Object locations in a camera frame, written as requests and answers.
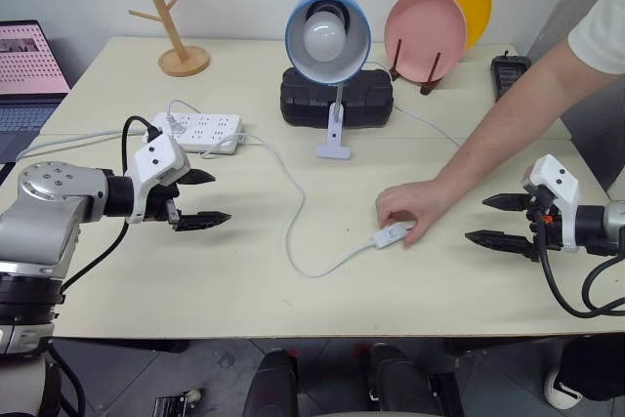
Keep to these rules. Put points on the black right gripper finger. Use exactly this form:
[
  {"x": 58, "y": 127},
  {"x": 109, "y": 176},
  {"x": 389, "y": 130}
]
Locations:
[
  {"x": 505, "y": 201},
  {"x": 498, "y": 240}
]

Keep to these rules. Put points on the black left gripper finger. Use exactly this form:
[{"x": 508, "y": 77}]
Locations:
[
  {"x": 202, "y": 221},
  {"x": 195, "y": 177}
]

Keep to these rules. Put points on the person's bare forearm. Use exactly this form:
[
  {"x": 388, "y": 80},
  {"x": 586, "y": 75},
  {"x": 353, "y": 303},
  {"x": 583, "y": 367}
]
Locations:
[{"x": 517, "y": 114}]

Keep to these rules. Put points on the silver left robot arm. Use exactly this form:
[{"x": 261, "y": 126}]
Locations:
[{"x": 44, "y": 221}]

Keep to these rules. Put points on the wooden cup tree stand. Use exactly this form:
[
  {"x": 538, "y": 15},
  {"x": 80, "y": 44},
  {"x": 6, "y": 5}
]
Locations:
[{"x": 183, "y": 58}]

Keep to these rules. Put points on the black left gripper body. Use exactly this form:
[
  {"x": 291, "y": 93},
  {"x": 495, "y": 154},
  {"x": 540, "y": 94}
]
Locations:
[{"x": 163, "y": 204}]

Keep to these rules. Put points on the dark brown plate rack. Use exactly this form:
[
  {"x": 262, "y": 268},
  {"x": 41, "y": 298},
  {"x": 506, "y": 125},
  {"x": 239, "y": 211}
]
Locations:
[{"x": 432, "y": 77}]

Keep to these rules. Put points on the dark rounded shape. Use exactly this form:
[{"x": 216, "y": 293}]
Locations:
[
  {"x": 271, "y": 383},
  {"x": 395, "y": 378}
]

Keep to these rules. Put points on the pink plate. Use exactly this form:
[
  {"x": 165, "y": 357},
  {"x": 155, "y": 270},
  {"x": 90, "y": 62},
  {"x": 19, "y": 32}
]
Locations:
[{"x": 420, "y": 26}]

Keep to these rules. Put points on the white light bulb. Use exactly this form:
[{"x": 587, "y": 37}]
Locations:
[{"x": 324, "y": 36}]

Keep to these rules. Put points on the yellow plate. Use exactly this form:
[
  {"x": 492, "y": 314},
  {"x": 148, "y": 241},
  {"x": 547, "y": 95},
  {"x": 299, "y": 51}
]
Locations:
[{"x": 476, "y": 2}]

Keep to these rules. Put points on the laptop with pink screen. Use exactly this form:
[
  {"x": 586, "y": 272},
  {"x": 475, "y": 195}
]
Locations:
[{"x": 27, "y": 70}]

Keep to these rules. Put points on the white power strip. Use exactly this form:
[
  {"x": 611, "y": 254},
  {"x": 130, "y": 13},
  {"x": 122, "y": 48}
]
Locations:
[{"x": 205, "y": 129}]

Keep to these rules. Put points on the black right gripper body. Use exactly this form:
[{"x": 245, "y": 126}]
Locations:
[{"x": 549, "y": 231}]

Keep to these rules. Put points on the white shoe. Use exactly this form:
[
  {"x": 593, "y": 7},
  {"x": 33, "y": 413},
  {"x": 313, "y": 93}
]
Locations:
[{"x": 559, "y": 390}]

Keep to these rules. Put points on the white shirt sleeve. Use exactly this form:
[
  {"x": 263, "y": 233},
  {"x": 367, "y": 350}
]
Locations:
[{"x": 603, "y": 31}]

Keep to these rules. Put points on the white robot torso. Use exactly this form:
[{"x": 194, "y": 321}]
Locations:
[{"x": 19, "y": 385}]

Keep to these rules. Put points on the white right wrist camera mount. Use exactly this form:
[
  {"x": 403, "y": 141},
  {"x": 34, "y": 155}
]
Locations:
[{"x": 561, "y": 182}]

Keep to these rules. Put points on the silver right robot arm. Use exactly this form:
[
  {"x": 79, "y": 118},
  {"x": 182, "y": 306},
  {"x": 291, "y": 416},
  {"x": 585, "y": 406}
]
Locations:
[{"x": 608, "y": 226}]

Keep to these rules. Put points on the black handheld device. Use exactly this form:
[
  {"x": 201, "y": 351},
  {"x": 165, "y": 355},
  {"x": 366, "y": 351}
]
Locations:
[{"x": 508, "y": 72}]

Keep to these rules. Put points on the black trouser leg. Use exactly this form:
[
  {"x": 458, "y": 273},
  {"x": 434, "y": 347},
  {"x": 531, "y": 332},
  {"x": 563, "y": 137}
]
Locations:
[{"x": 595, "y": 363}]

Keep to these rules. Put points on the black plastic case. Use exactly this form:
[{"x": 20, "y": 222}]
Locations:
[{"x": 366, "y": 99}]

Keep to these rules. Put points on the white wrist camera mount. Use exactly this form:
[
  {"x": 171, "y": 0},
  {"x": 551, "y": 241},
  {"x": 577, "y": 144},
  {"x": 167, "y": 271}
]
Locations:
[
  {"x": 156, "y": 155},
  {"x": 561, "y": 182}
]

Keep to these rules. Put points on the person's bare hand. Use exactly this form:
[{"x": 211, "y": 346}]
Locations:
[{"x": 420, "y": 202}]

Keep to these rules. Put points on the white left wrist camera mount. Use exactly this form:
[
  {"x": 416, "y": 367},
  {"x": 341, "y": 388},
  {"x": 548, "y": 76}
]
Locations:
[{"x": 156, "y": 155}]

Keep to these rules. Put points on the blue desk lamp white clamp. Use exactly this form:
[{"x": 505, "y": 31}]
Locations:
[{"x": 298, "y": 21}]

